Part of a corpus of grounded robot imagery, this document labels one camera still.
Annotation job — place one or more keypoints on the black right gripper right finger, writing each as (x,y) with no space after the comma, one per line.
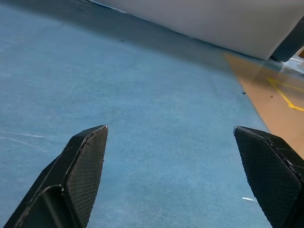
(268,171)

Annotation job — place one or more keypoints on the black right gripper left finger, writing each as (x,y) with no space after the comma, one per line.
(80,171)

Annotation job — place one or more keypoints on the brown cardboard sheet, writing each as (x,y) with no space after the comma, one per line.
(261,99)

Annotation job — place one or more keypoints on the white backdrop panel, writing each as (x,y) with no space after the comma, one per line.
(202,21)

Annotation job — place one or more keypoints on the black slanted stand post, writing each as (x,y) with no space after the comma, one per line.
(289,40)

